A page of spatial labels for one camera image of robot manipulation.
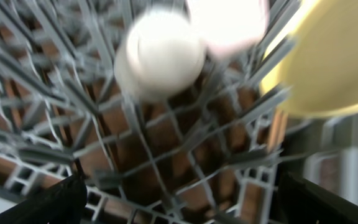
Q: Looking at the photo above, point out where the yellow plate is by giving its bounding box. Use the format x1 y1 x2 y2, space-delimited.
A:
259 0 358 118

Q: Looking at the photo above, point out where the grey dishwasher rack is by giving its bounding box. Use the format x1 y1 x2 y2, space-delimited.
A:
0 0 301 223

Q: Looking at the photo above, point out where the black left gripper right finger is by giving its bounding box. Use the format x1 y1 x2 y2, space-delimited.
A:
277 172 358 224

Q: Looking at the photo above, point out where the white paper cup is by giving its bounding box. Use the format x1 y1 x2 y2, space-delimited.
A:
114 7 206 102

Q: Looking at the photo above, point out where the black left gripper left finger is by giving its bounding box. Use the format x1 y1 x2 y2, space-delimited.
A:
0 174 88 224

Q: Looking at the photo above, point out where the wooden chopstick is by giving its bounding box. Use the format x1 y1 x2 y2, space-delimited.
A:
267 109 288 153

